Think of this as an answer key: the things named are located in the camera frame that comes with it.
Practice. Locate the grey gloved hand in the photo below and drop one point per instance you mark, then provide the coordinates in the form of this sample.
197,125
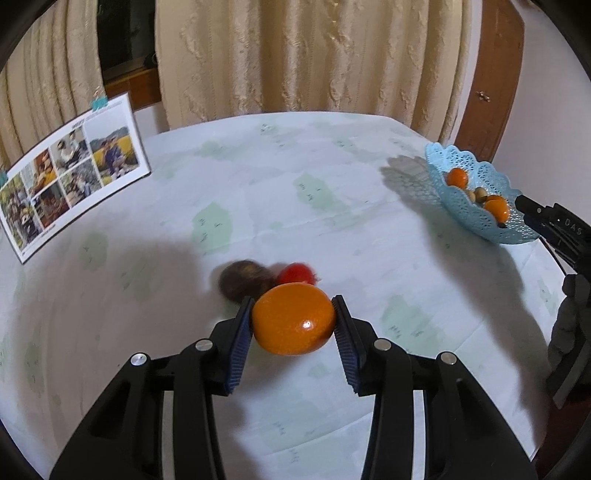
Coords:
569,348

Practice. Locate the red cherry tomato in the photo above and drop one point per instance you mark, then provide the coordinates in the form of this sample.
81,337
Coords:
297,273

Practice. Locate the orange tangerine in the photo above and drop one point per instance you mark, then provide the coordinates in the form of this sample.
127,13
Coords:
457,177
499,209
494,197

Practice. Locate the beige patterned curtain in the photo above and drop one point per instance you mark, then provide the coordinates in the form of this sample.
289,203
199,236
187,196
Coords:
401,59

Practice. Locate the photo collage card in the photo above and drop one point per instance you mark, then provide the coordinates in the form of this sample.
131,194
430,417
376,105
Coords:
76,167

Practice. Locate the teal binder clip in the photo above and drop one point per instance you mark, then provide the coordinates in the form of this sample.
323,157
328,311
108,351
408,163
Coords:
99,103
3,178

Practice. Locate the orange persimmon fruit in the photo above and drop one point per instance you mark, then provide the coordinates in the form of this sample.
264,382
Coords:
293,319

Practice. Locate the brown wooden door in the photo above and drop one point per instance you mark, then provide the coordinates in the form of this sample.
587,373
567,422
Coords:
497,73

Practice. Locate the light blue lattice basket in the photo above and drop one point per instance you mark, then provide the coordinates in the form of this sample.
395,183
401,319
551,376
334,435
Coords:
473,216

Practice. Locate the silver door knob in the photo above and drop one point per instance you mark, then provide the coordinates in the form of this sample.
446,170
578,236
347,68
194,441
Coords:
483,96

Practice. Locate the pale green patterned tablecloth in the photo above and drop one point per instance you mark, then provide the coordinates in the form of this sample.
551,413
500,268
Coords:
348,195

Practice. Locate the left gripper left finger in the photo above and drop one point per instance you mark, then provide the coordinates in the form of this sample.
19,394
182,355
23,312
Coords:
120,437

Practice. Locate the beige left curtain panel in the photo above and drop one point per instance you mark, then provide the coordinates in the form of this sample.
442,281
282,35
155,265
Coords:
52,76

